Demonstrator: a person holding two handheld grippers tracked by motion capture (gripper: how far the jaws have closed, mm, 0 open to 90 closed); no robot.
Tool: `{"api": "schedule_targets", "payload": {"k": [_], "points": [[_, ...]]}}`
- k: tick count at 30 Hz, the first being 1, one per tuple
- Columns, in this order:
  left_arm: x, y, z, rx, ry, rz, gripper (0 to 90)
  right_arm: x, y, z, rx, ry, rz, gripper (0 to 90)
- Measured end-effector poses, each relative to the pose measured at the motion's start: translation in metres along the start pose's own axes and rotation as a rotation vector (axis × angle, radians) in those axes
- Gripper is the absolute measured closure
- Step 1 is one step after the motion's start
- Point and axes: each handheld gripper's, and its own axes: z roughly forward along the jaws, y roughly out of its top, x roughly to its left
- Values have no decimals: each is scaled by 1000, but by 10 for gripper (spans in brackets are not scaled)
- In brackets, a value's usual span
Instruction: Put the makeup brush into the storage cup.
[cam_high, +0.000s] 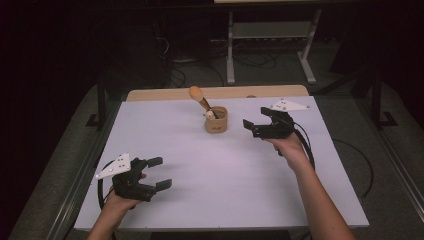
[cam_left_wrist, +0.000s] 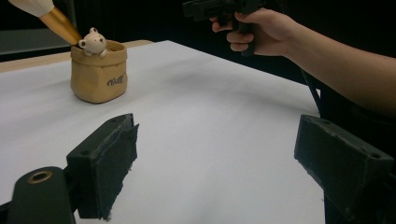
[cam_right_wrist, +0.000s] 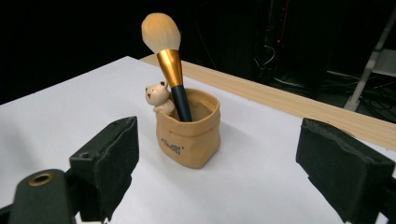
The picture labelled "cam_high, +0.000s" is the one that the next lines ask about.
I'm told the person's left hand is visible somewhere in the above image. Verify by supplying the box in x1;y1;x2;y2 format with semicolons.
102;171;148;213

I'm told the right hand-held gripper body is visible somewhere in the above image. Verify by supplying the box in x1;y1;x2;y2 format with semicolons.
252;97;311;141

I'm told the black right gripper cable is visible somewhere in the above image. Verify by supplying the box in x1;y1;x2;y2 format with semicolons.
292;120;317;172

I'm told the tan bear pen holder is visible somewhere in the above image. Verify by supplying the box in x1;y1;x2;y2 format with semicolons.
203;105;230;135

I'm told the person's right hand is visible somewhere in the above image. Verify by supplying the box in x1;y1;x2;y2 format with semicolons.
264;131;310;172

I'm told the tangle of black floor cables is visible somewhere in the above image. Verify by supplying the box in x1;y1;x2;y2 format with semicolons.
231;51;279;70

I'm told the black stand leg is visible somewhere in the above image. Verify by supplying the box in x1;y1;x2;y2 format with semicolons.
370;71;399;131
85;81;108;130

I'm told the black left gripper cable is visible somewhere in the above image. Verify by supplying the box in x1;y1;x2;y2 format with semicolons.
96;159;117;212

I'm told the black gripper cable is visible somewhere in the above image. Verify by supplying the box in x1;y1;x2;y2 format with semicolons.
292;120;317;172
96;159;117;212

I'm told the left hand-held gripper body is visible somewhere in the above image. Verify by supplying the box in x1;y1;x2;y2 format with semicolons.
95;152;158;203

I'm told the grey metal shelf stand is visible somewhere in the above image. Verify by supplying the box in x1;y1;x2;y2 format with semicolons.
225;9;323;86

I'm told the wooden spoon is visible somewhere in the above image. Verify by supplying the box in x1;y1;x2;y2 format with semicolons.
188;85;220;120

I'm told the thin black floor cable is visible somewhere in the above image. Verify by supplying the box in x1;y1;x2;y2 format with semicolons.
331;137;375;200

